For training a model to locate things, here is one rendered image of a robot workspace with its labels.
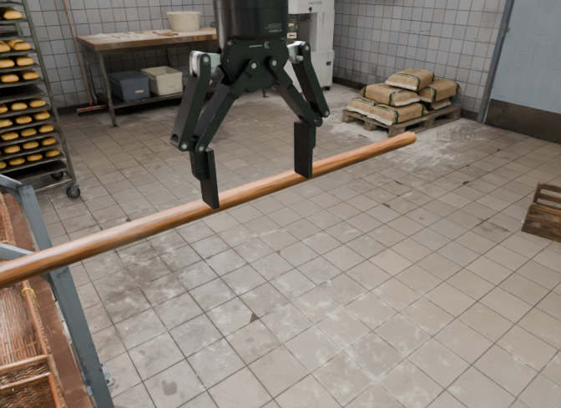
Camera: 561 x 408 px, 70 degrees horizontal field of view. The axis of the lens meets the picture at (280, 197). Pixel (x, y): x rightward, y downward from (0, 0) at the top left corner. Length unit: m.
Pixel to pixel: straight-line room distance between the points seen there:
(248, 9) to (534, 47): 4.70
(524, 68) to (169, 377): 4.43
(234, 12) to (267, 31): 0.04
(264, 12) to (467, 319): 2.06
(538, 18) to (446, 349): 3.69
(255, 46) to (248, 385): 1.60
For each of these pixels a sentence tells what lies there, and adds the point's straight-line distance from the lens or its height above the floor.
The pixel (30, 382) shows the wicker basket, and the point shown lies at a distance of 1.12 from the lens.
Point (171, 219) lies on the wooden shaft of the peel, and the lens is 0.63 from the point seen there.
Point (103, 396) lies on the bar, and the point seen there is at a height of 0.48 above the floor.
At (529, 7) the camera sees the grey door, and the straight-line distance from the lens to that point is 5.05.
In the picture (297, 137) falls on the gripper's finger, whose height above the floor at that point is 1.34.
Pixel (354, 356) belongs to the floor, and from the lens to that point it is 1.99.
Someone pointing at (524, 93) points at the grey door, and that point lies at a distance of 5.09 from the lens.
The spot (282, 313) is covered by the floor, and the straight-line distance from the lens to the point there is 2.14.
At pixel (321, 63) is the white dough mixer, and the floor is 0.41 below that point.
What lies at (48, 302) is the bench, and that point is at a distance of 1.56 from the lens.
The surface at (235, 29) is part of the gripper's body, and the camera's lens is 0.42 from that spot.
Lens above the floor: 1.52
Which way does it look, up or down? 29 degrees down
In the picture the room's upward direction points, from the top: straight up
